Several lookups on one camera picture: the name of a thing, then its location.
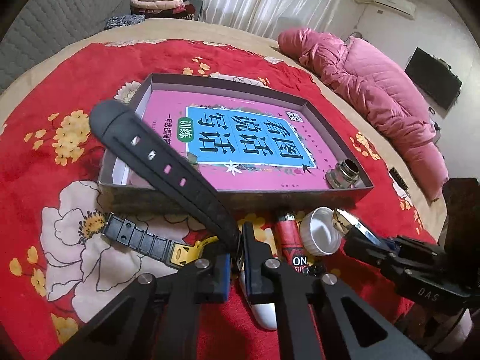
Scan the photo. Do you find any white ribbed jar lid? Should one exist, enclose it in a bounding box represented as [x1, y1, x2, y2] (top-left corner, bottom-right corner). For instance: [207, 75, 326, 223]
[299, 207, 344, 257]

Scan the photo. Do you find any blue patterned cloth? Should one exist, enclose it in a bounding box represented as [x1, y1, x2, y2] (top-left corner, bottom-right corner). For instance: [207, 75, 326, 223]
[105, 14, 146, 29]

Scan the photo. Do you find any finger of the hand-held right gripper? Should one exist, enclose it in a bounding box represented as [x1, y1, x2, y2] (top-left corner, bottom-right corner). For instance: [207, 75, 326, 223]
[343, 232, 407, 272]
[356, 223, 445, 257]

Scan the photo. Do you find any red lighter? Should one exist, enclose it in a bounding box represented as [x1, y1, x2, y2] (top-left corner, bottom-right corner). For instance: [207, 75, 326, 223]
[274, 210, 312, 274]

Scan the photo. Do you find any pink quilted duvet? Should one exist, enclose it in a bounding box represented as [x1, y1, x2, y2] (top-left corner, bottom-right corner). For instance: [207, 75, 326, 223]
[278, 27, 449, 201]

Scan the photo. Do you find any white air conditioner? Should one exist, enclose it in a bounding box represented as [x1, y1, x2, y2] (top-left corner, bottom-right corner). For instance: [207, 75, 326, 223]
[372, 0, 418, 17]

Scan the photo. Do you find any black television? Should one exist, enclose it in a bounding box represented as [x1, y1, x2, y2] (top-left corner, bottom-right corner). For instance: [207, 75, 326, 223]
[404, 47, 463, 111]

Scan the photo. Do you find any black and yellow wristwatch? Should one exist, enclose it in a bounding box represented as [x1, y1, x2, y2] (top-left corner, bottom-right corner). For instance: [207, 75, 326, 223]
[89, 100, 241, 271]

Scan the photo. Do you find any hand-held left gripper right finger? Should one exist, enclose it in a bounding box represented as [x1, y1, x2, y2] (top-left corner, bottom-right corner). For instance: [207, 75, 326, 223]
[242, 222, 432, 360]

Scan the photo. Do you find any white earbuds case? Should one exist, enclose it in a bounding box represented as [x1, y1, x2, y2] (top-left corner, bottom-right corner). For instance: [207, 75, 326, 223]
[239, 266, 278, 331]

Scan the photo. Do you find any pink folded garment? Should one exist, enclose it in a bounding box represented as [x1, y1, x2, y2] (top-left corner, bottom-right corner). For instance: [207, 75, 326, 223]
[131, 0, 188, 17]

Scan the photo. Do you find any red floral blanket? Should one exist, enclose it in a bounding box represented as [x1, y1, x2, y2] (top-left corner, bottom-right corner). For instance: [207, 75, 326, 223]
[0, 39, 447, 360]

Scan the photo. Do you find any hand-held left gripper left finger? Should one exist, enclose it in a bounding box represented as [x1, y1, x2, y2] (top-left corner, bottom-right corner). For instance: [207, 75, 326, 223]
[49, 253, 231, 360]

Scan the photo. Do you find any shallow grey cardboard box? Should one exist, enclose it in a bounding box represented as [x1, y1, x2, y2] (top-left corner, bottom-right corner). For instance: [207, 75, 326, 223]
[97, 73, 376, 214]

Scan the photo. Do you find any pink and blue book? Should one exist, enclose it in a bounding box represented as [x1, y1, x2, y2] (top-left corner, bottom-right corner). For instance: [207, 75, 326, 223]
[127, 90, 351, 192]

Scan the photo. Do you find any grey quilted headboard cover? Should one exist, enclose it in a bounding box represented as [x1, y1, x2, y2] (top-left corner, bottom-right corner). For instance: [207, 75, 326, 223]
[0, 0, 136, 94]

